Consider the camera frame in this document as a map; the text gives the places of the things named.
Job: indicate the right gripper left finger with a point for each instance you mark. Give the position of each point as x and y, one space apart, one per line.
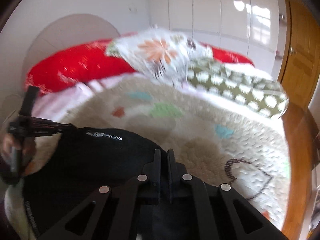
112 213

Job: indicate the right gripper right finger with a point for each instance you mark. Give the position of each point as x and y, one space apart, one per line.
203 211

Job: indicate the black pants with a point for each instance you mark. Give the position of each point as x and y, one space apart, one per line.
84 161

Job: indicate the person left hand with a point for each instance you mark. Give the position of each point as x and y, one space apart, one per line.
9 145

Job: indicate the pink white bed sheet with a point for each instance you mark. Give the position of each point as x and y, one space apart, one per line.
54 106

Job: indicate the heart patterned quilt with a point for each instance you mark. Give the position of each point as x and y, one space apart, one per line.
217 145

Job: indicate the red long pillow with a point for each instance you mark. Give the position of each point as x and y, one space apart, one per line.
80 63

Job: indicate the round beige headboard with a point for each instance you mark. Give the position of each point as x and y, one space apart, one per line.
66 32

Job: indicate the green white patterned bolster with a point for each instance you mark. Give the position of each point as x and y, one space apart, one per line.
261 95

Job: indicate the floral white pillow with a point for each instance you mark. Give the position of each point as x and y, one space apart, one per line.
159 53

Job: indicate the wooden door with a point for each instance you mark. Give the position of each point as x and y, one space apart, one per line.
299 71

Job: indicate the white glossy wardrobe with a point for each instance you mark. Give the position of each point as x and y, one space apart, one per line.
248 27

